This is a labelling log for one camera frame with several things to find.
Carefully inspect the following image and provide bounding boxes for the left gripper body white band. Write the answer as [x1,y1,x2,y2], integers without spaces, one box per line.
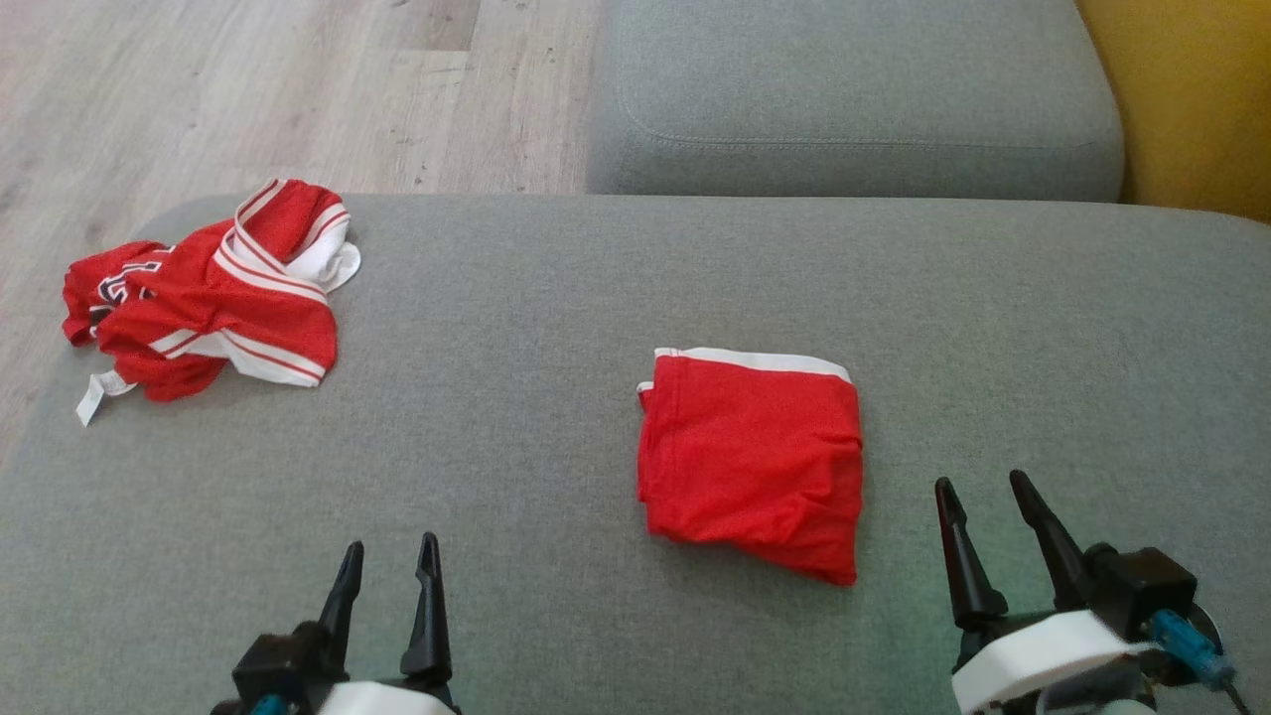
[316,655,463,715]

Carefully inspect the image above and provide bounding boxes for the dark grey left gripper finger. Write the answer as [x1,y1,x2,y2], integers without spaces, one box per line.
[400,532,454,682]
[318,542,365,656]

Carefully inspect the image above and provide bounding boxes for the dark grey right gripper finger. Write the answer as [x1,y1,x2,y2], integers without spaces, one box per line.
[1010,470,1094,613]
[935,478,1010,630]

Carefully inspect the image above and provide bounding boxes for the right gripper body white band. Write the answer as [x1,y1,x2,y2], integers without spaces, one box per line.
[951,609,1159,715]

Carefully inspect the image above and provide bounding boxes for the red shorts with white hem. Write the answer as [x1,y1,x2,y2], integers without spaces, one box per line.
[635,347,863,587]

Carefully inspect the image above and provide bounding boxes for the red basketball jersey white trim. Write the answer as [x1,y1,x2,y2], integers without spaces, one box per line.
[62,177,361,428]

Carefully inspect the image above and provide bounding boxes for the large grey sofa chaise cushion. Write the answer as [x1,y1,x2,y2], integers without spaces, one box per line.
[0,194,1271,715]

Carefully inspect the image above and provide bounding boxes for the yellow sofa backrest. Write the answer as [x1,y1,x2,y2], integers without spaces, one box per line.
[1077,0,1271,224]

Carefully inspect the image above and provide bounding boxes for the grey sofa seat cushion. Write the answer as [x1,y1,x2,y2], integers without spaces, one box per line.
[586,0,1125,203]

